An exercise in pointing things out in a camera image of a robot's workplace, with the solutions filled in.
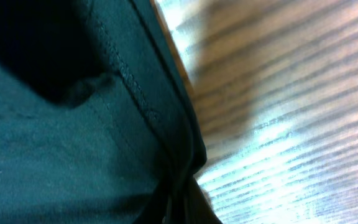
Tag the plain black t-shirt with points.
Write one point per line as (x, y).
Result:
(96, 125)

